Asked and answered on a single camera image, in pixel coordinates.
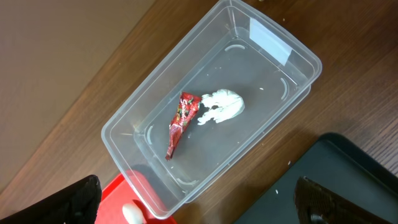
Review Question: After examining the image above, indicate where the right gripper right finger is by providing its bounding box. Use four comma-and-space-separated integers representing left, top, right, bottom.
294, 176, 388, 223

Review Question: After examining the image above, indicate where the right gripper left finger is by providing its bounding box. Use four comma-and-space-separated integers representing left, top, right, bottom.
1, 175, 102, 224

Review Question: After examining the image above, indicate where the white plastic spoon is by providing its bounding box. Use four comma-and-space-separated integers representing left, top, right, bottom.
122, 203, 144, 224

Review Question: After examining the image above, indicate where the white napkin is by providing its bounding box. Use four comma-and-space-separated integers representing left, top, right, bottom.
198, 89, 245, 125

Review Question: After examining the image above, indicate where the red snack wrapper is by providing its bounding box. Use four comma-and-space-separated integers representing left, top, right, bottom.
165, 92, 201, 161

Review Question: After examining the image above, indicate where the red plastic tray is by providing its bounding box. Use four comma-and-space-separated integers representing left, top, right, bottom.
95, 174, 177, 224

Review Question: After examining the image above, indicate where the black tray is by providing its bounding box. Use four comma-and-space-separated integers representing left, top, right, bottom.
237, 133, 397, 223

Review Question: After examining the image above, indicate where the clear plastic bin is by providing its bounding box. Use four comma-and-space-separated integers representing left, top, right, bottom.
101, 0, 322, 219

